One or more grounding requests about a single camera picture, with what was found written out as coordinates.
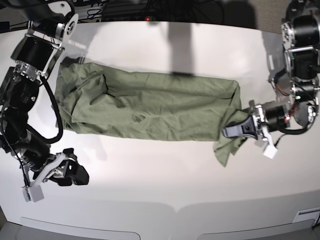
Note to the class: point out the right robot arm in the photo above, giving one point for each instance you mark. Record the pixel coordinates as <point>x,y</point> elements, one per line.
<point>50,26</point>

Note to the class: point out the green T-shirt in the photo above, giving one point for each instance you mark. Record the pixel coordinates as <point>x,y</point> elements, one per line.
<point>101,100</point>

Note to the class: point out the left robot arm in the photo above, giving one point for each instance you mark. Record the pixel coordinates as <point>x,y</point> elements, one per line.
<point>298,80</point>

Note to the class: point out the white label sticker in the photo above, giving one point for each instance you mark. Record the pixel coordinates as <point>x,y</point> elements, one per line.
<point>308,214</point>

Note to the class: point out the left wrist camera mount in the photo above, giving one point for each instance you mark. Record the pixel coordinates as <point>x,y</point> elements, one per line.
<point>269,150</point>

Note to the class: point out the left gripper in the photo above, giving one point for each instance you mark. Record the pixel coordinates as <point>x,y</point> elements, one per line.
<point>261,124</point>

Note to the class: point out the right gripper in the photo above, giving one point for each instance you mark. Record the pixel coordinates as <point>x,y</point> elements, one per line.
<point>61,168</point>

